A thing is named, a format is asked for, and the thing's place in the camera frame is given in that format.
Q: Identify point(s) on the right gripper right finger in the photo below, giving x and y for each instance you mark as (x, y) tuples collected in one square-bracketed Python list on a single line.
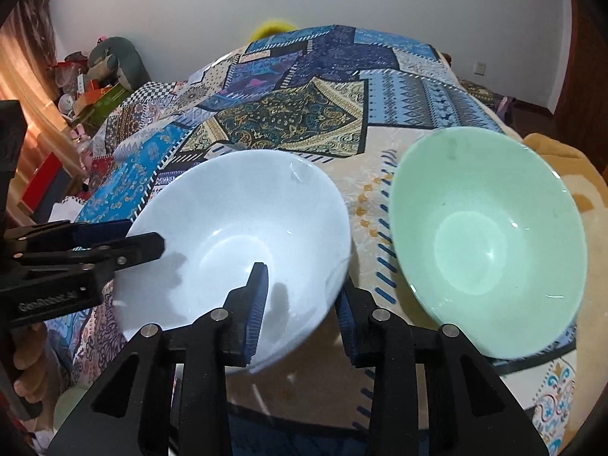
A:
[(471, 411)]

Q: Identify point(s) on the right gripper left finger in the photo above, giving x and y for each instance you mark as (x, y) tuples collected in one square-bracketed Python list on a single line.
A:
[(170, 385)]

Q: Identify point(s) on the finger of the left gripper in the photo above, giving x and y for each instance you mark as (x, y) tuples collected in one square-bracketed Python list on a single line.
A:
[(118, 254), (65, 235)]

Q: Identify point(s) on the white bowl with black spots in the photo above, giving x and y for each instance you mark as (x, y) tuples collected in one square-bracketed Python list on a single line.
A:
[(221, 218)]

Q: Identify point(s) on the mint green bowl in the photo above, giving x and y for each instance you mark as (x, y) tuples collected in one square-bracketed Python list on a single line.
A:
[(488, 238)]

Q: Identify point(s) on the mint green plate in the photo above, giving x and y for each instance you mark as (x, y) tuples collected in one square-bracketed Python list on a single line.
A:
[(66, 403)]

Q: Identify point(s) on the left hand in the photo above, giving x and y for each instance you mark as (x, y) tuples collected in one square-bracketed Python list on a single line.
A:
[(30, 360)]

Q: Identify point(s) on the red gift box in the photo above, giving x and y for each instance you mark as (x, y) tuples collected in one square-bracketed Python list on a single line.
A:
[(50, 183)]

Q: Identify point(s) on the pink bunny toy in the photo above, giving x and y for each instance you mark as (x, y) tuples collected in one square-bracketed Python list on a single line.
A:
[(83, 146)]

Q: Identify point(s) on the green cardboard box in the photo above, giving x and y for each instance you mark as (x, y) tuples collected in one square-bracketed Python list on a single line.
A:
[(92, 108)]

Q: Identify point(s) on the orange curtain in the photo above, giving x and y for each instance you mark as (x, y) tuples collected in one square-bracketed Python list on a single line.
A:
[(27, 58)]

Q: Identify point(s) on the grey plush toy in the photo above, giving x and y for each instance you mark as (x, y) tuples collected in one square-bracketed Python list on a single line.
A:
[(118, 57)]

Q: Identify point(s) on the beige orange blanket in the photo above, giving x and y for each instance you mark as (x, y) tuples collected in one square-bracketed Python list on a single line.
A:
[(574, 382)]

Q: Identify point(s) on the yellow round object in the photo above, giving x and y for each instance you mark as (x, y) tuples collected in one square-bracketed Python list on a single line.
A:
[(270, 28)]

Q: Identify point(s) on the dark bag on floor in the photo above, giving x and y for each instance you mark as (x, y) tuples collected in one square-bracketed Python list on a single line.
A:
[(500, 104)]

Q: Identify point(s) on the wooden wardrobe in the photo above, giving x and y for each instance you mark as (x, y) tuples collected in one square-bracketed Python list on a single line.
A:
[(581, 113)]

